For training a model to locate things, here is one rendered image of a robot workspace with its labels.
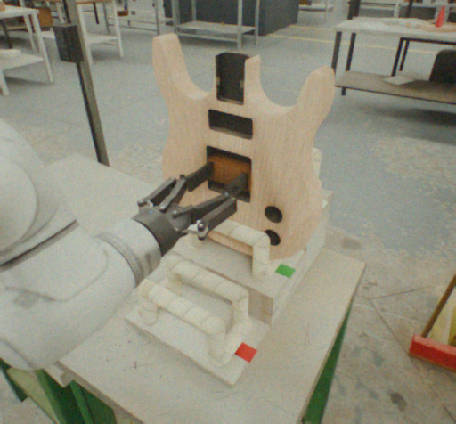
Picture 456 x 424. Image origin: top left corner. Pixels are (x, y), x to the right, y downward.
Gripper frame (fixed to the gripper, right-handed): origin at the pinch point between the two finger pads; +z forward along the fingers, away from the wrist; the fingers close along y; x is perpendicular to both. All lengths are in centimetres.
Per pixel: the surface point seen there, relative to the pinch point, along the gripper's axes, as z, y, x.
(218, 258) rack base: 0.9, -1.1, -20.8
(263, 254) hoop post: 0.1, 10.0, -13.5
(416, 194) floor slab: 230, 23, -124
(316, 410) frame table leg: 21, 22, -92
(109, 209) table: 12, -50, -33
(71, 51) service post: 53, -108, 0
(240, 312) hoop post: -7.8, 9.8, -22.1
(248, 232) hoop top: 0.7, 6.3, -9.9
